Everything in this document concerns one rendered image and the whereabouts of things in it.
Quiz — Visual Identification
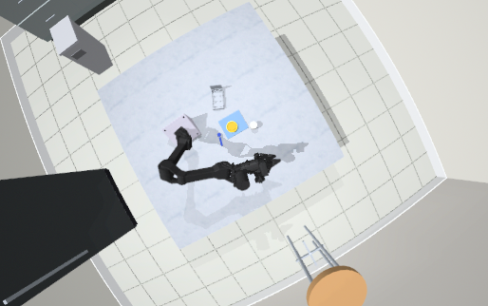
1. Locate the yellow plate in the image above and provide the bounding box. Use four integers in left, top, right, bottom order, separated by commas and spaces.
226, 121, 237, 132

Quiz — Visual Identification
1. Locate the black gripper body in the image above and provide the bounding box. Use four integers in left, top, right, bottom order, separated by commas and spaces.
244, 153, 269, 177

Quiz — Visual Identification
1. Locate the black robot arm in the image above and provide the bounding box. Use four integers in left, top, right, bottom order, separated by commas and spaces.
158, 126, 265, 191

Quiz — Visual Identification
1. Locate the light blue flat mat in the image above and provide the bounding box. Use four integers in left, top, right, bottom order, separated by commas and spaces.
218, 111, 248, 139

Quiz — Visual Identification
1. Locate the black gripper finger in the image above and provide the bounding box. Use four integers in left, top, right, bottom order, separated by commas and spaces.
264, 159, 281, 174
259, 153, 276, 160

